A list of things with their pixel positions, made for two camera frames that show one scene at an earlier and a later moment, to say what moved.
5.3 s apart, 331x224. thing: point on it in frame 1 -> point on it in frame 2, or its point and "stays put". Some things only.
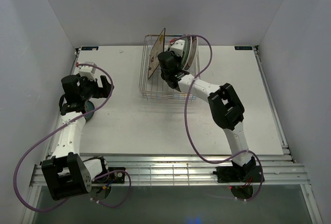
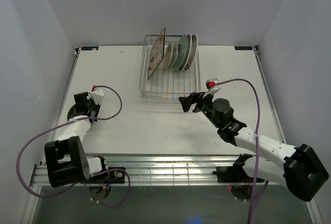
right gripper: (179, 58) -> (194, 98)
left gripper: (84, 80) -> (96, 105)
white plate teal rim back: (195, 43) stays put
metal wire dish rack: (166, 59) stays put
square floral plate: (158, 47) stays put
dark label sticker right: (243, 47) stays put
